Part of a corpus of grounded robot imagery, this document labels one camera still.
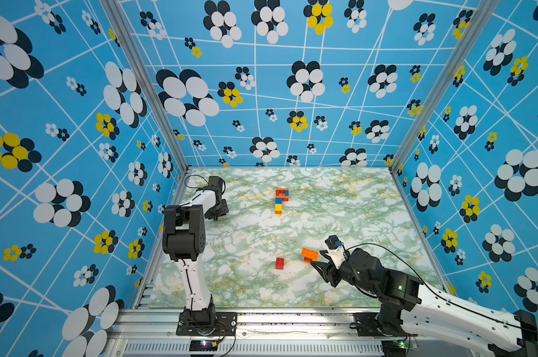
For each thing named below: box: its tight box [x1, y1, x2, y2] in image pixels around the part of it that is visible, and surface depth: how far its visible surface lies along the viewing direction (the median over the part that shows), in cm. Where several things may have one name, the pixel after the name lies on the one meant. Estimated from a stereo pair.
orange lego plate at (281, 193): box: [275, 188, 290, 202], surface depth 110 cm
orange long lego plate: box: [301, 247, 319, 261], surface depth 86 cm
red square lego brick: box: [275, 257, 285, 270], surface depth 86 cm
